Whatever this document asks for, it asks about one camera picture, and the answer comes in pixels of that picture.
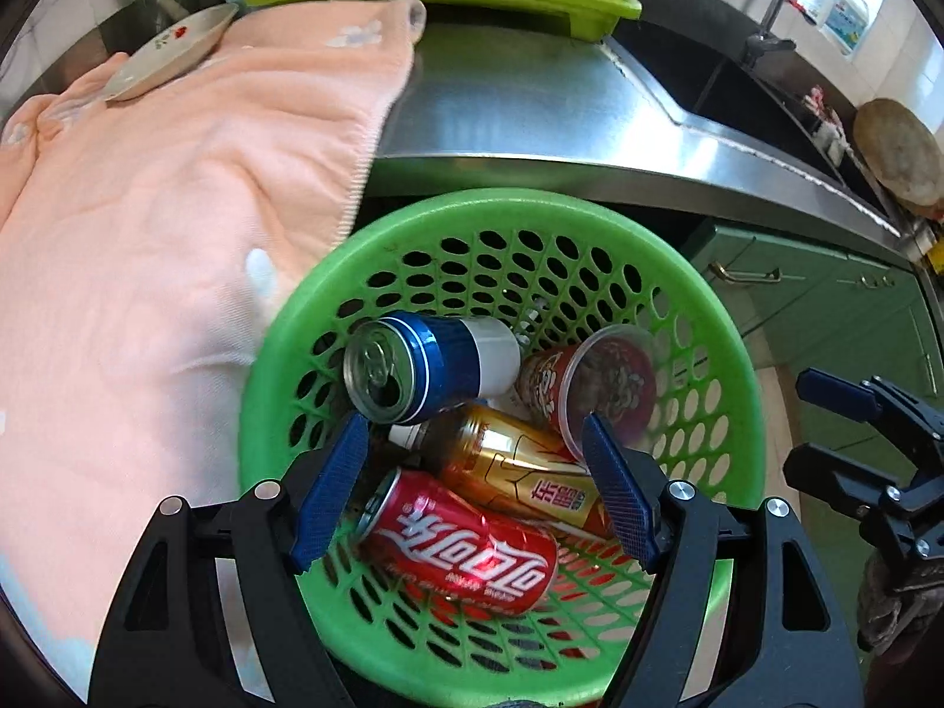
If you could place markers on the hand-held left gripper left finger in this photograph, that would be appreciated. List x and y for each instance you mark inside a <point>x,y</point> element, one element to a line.
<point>332,487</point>

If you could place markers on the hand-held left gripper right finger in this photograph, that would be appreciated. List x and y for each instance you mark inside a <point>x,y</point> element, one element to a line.
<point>619,494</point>

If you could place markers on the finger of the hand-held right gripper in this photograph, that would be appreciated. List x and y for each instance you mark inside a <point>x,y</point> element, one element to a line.
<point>833,479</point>
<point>833,391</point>

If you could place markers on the red drink can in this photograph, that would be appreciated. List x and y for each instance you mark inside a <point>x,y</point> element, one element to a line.
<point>457,546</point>

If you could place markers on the green plastic mesh basket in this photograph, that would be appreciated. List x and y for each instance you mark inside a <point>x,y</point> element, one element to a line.
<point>472,214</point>

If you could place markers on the red cup with clear lid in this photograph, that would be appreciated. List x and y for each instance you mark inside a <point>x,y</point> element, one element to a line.
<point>612,383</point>

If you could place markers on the gold drink can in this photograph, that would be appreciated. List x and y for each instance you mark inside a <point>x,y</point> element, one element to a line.
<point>509,464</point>

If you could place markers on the blue drink can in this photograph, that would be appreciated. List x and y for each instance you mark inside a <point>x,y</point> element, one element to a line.
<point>442,361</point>

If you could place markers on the round wooden cutting board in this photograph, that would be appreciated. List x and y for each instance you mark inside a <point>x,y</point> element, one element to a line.
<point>903,155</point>

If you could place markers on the steel sink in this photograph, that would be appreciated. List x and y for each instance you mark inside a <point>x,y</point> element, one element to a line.
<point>737,103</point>

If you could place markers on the pink towel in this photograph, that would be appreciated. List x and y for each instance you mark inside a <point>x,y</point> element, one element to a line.
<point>147,236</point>

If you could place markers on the light blue cloth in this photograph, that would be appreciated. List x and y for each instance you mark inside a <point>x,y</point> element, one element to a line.
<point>44,634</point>

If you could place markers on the clear detergent bottle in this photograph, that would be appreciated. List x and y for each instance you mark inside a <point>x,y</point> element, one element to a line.
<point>844,18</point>

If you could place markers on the metal faucet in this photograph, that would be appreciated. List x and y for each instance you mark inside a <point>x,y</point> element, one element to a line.
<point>774,7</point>

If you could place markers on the white plate with red print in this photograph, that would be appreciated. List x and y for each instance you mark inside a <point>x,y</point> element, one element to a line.
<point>169,51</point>

